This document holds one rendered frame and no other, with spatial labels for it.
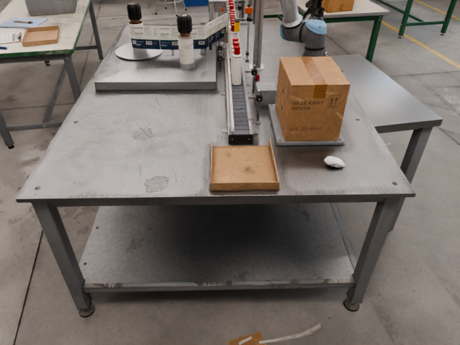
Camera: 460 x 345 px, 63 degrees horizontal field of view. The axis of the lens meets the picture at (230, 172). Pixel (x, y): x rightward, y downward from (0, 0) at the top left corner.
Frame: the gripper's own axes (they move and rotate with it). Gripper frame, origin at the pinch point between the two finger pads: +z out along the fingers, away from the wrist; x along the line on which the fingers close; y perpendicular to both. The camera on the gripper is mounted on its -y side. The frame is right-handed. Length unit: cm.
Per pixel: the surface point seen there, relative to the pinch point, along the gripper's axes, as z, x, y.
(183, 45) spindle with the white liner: -2, -86, 24
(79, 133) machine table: 17, -141, 76
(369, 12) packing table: 23, 101, -102
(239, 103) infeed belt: 12, -63, 71
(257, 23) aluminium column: -10.0, -41.4, 17.5
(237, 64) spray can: -1, -61, 51
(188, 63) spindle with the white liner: 8, -83, 24
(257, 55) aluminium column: 9.0, -40.5, 16.9
